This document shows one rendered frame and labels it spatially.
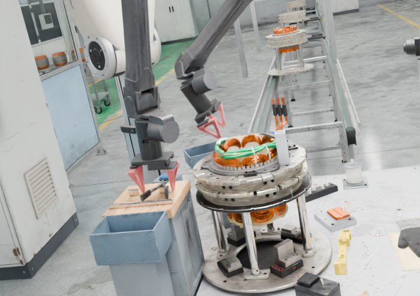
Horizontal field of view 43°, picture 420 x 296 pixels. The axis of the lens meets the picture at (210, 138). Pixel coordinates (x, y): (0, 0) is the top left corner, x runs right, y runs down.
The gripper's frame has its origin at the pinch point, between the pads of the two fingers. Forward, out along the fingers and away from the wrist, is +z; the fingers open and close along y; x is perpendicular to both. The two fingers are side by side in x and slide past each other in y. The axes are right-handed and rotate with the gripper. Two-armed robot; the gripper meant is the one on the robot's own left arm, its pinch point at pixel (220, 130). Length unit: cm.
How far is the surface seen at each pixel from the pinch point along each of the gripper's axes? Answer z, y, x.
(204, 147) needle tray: 3.0, 0.6, 9.3
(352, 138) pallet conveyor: 68, 91, -13
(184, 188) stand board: -2.6, -37.0, 1.7
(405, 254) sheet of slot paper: 46, -33, -39
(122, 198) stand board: -9.9, -40.8, 17.0
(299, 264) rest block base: 31, -41, -15
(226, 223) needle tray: 26.7, -11.4, 13.5
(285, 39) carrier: 46, 253, 29
